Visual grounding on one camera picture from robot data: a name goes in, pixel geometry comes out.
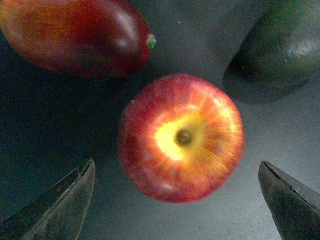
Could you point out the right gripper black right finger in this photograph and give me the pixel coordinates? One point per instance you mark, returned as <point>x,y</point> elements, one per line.
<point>295,208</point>

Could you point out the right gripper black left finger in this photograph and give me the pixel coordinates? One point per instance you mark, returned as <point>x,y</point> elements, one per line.
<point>59,213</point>

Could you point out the red yellow apple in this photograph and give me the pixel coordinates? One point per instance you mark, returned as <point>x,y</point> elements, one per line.
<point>180,139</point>

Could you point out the dark green avocado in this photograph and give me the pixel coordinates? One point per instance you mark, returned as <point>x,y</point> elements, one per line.
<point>281,51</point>

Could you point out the red orange mango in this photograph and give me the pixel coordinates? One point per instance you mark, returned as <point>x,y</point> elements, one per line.
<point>86,38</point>

